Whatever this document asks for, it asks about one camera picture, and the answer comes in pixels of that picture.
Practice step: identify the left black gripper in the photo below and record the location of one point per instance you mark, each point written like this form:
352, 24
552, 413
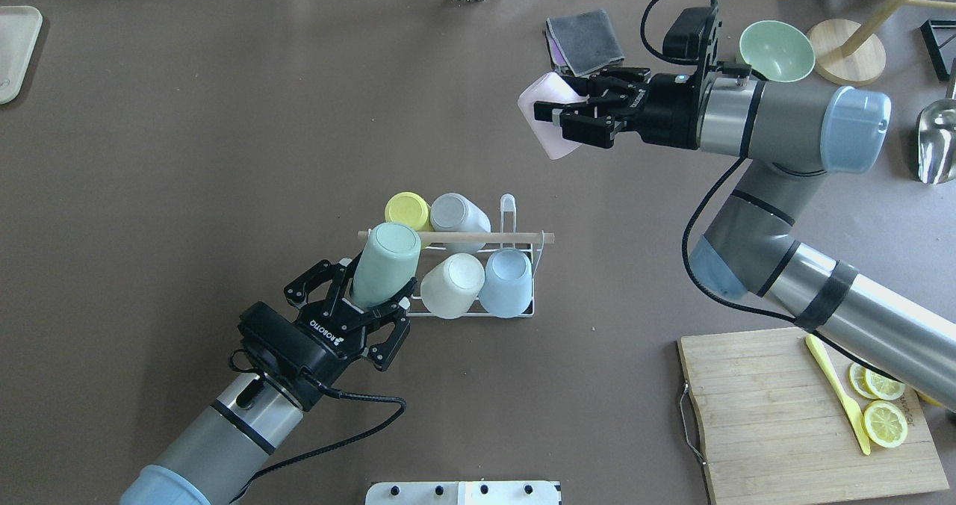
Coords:
323, 343

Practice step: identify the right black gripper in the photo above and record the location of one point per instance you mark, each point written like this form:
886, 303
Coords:
667, 113

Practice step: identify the pink cup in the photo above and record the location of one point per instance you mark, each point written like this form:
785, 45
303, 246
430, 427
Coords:
550, 87

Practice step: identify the green cup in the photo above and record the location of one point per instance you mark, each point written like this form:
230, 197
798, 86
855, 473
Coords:
389, 260

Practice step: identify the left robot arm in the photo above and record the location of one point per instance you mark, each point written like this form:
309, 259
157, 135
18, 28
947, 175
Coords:
226, 448

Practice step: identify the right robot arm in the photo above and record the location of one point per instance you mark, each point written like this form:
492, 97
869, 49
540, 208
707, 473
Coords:
790, 139

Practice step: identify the white cup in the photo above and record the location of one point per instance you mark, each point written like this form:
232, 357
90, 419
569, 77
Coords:
452, 287

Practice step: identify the yellow cup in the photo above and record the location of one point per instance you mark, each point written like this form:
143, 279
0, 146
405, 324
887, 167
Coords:
404, 212

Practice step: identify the grey cup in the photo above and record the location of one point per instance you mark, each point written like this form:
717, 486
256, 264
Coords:
452, 212

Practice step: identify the light blue cup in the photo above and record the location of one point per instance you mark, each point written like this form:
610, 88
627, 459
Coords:
508, 287

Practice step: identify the purple cloth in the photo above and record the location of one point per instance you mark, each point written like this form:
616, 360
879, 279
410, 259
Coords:
556, 56

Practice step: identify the grey cloth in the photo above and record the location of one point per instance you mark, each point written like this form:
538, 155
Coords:
587, 41

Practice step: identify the green bowl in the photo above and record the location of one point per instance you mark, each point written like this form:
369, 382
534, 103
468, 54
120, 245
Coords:
778, 51

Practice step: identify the wooden mug tree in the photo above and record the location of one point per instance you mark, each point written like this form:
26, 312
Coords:
851, 54

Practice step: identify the metal scoop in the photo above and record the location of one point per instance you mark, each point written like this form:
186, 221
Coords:
936, 142

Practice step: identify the bamboo cutting board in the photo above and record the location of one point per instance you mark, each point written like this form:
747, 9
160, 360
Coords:
772, 431

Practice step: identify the lemon slice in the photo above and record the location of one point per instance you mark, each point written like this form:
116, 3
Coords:
856, 377
885, 424
882, 388

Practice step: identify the yellow plastic knife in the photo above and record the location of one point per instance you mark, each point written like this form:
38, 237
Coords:
850, 407

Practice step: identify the cream tray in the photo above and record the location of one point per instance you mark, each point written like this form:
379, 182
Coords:
20, 29

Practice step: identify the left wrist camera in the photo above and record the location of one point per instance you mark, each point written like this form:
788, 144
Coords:
283, 351

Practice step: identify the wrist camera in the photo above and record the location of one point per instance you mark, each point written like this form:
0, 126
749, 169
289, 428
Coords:
283, 351
692, 39

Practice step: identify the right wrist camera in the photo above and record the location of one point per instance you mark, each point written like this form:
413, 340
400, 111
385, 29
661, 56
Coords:
692, 39

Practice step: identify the white wire cup rack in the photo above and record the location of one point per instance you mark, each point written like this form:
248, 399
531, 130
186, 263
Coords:
456, 235

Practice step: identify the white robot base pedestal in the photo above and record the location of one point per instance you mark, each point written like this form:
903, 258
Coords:
519, 491

